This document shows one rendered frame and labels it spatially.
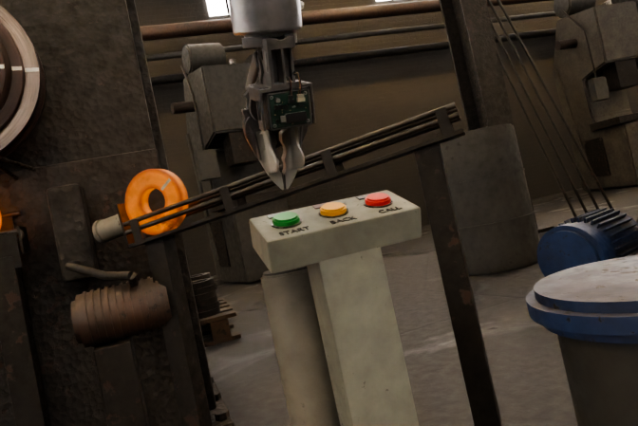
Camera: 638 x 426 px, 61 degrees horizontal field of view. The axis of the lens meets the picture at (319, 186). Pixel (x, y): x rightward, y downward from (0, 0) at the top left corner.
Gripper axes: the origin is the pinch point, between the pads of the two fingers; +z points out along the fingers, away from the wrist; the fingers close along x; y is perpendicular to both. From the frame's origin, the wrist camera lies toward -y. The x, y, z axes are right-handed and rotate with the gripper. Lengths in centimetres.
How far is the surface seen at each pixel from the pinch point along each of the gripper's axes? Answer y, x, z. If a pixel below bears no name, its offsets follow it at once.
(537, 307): 19.9, 28.4, 19.1
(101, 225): -62, -30, 21
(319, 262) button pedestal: 5.3, 2.6, 11.6
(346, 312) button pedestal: 8.1, 4.9, 18.9
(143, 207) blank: -58, -19, 17
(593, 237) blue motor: -78, 144, 70
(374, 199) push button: 1.1, 13.8, 5.7
